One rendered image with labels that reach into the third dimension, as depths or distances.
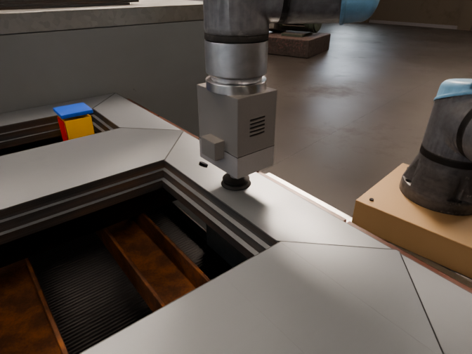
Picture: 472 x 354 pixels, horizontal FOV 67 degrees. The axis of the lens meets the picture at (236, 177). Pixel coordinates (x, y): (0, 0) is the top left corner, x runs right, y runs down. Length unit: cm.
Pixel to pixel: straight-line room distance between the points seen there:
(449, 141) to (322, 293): 44
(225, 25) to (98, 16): 61
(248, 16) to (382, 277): 30
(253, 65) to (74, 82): 64
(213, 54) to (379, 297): 30
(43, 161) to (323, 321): 49
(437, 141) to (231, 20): 46
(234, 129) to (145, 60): 65
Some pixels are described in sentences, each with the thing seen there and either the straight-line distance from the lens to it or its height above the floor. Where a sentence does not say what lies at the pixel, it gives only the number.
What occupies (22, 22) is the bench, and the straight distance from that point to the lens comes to 95.
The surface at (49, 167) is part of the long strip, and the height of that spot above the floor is 86.
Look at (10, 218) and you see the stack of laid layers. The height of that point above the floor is 84.
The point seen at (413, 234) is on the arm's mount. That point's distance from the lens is 71.
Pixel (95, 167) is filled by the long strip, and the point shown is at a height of 86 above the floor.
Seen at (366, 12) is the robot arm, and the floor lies 108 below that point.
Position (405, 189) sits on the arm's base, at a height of 75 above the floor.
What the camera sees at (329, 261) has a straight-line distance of 39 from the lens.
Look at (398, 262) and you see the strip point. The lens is 41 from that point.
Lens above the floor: 111
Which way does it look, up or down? 29 degrees down
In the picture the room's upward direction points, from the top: straight up
